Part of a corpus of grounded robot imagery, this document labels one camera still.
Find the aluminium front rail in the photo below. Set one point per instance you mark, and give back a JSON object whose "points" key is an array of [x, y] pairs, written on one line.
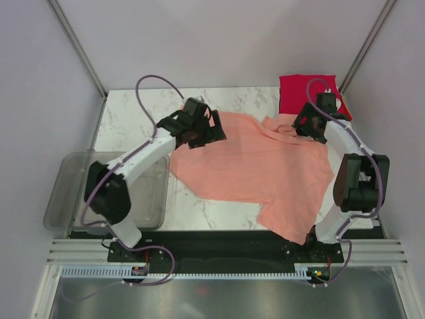
{"points": [[365, 252]]}

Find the aluminium corner post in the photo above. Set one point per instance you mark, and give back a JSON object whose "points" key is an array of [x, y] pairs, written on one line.
{"points": [[76, 45], [368, 42]]}

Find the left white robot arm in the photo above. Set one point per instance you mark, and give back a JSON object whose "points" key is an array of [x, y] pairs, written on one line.
{"points": [[108, 184]]}

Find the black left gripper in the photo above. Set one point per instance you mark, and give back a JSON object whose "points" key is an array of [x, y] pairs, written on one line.
{"points": [[215, 133]]}

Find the aluminium corner post right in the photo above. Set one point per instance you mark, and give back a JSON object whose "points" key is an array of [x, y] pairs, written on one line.
{"points": [[368, 42]]}

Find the folded crimson t shirt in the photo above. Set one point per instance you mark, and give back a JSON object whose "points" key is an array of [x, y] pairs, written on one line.
{"points": [[293, 91]]}

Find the folded red t shirt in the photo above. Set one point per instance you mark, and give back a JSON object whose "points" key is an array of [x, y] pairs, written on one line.
{"points": [[341, 107]]}

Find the white slotted cable duct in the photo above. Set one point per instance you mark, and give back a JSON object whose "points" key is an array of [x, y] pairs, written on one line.
{"points": [[133, 272]]}

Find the salmon pink t shirt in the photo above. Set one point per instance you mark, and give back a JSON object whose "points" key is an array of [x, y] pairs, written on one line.
{"points": [[261, 162]]}

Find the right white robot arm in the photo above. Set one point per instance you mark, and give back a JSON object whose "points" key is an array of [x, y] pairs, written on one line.
{"points": [[360, 185]]}

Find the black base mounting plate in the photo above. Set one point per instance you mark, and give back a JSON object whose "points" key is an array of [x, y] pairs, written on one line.
{"points": [[224, 250]]}

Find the clear grey plastic bin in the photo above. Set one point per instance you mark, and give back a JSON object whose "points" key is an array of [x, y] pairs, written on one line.
{"points": [[148, 194]]}

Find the aluminium corner post left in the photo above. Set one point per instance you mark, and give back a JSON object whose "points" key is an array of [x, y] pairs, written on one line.
{"points": [[76, 45]]}

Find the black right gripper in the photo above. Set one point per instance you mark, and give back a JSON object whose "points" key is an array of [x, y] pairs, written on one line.
{"points": [[307, 111]]}

